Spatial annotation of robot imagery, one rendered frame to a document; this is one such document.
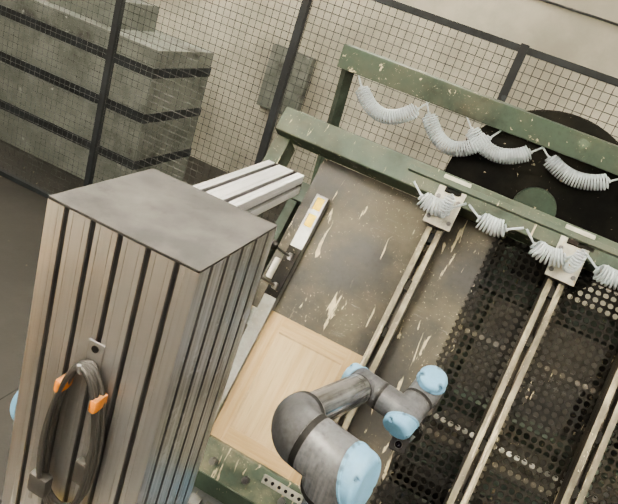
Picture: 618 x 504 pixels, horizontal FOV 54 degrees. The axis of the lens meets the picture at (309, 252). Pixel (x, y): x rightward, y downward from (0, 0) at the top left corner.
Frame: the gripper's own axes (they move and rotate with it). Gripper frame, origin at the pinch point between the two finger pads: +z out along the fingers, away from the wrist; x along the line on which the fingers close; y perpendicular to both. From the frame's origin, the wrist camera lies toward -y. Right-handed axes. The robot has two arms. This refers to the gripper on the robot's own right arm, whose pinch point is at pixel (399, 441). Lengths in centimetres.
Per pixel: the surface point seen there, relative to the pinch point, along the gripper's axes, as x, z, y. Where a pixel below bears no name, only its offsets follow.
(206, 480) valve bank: 52, 47, -24
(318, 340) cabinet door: 39, 19, 29
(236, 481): 42, 44, -20
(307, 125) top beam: 78, -23, 85
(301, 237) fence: 62, 2, 55
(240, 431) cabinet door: 49, 40, -6
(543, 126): -1, -26, 136
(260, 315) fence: 62, 18, 27
